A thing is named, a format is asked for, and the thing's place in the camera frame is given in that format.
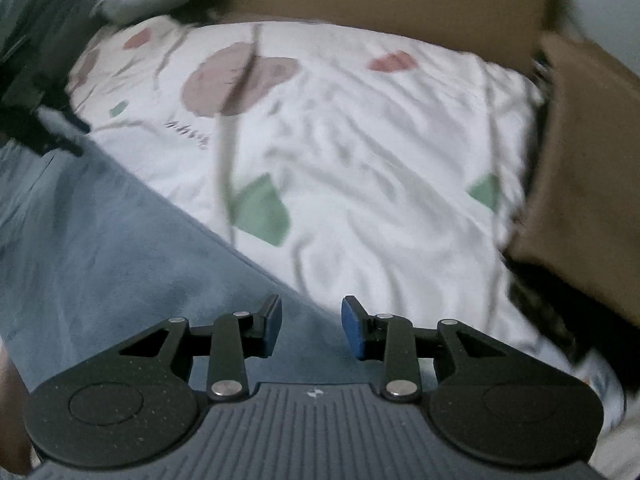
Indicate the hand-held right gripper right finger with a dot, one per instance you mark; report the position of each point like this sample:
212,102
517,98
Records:
352,327

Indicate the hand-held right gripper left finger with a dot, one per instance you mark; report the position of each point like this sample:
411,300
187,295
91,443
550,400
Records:
272,327

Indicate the light blue jeans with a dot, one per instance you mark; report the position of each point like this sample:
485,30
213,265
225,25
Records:
125,270

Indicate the white bear-printed bed sheet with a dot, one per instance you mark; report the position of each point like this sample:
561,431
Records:
375,160

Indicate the black patterned cloth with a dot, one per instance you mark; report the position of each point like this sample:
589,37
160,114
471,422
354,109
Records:
540,300

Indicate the brown cardboard box flap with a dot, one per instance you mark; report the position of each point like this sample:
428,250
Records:
590,160

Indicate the brown cardboard box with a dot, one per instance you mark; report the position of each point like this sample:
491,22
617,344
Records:
400,0

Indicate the dark green pillow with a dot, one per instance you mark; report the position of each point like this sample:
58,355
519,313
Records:
40,35

